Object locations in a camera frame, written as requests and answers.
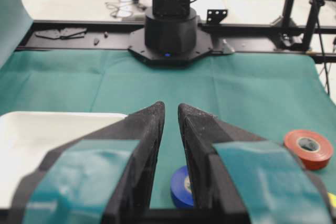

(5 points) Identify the white plastic case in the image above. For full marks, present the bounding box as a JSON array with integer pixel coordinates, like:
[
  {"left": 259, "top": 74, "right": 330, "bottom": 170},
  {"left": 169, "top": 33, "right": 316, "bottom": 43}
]
[{"left": 1, "top": 111, "right": 126, "bottom": 210}]

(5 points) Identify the black perforated bracket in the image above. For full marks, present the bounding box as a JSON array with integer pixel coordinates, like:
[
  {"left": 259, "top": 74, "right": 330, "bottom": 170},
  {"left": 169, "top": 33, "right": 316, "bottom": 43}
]
[{"left": 206, "top": 9, "right": 228, "bottom": 25}]

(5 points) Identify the green table cloth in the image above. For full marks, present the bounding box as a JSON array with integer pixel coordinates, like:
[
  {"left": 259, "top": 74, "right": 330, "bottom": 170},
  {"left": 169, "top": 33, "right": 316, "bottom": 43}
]
[{"left": 0, "top": 0, "right": 336, "bottom": 210}]

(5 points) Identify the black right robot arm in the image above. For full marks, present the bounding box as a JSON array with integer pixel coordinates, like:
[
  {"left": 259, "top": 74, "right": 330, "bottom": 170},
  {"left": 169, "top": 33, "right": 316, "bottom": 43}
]
[{"left": 128, "top": 0, "right": 213, "bottom": 66}]

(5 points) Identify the red tape roll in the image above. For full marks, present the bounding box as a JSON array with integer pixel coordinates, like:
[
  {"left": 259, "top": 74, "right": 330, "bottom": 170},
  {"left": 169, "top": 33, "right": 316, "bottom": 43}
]
[{"left": 284, "top": 130, "right": 334, "bottom": 170}]

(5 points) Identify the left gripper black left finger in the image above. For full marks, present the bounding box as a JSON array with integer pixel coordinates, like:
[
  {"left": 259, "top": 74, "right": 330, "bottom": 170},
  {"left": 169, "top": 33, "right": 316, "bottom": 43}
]
[{"left": 12, "top": 102, "right": 165, "bottom": 223}]

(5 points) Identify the black aluminium frame rail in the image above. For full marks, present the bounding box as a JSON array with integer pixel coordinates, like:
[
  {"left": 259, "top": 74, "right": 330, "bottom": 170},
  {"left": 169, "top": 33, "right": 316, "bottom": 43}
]
[{"left": 17, "top": 20, "right": 335, "bottom": 66}]

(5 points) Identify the blue tape roll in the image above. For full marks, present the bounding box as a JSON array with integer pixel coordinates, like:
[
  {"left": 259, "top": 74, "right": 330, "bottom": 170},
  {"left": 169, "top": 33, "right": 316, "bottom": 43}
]
[{"left": 170, "top": 165, "right": 194, "bottom": 208}]

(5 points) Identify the yellow tape roll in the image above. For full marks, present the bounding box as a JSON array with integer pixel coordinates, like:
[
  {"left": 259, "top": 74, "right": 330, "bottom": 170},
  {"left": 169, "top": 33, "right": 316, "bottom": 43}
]
[{"left": 328, "top": 192, "right": 336, "bottom": 208}]

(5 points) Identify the grey loose cable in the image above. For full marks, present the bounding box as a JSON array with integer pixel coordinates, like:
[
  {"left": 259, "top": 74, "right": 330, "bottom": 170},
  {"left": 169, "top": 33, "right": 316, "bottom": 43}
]
[{"left": 105, "top": 0, "right": 148, "bottom": 20}]

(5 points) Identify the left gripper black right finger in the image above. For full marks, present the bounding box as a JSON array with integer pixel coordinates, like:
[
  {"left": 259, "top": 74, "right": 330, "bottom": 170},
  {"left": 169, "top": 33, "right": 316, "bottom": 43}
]
[{"left": 178, "top": 103, "right": 333, "bottom": 223}]

